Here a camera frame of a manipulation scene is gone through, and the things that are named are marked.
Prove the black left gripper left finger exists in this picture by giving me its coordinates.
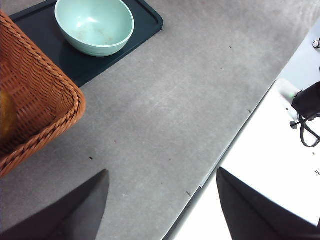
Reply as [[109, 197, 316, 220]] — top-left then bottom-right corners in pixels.
[[0, 169, 110, 240]]

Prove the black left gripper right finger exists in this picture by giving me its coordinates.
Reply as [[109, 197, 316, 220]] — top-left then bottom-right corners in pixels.
[[216, 166, 320, 240]]

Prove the brown kiwi fruit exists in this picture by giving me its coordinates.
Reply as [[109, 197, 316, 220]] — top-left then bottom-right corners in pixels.
[[0, 91, 17, 140]]

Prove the teal ribbed bowl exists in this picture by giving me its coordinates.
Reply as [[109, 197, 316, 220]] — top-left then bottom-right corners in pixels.
[[54, 0, 135, 58]]

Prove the brown wicker basket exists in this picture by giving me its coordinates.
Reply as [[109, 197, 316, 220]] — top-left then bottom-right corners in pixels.
[[0, 9, 87, 178]]

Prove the black device beside table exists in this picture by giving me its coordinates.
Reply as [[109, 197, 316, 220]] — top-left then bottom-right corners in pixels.
[[291, 82, 320, 121]]

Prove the white cylinder device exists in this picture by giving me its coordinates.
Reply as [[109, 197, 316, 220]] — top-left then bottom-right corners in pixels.
[[276, 78, 300, 106]]

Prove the dark green rectangular tray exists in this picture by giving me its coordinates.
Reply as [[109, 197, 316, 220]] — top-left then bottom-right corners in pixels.
[[9, 0, 165, 88]]

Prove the black looped cable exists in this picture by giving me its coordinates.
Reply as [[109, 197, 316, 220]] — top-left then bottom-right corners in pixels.
[[289, 114, 320, 148]]

